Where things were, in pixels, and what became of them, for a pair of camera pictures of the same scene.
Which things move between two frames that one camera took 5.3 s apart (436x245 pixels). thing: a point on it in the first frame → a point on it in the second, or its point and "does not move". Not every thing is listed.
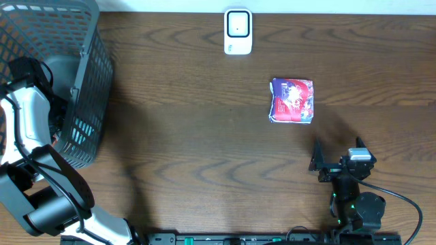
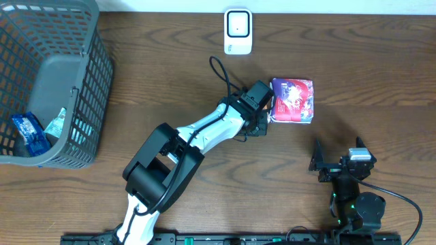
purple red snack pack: (292, 101) does not move
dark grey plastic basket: (69, 37) does not move
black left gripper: (26, 68) → (260, 126)
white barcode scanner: (238, 31) does not move
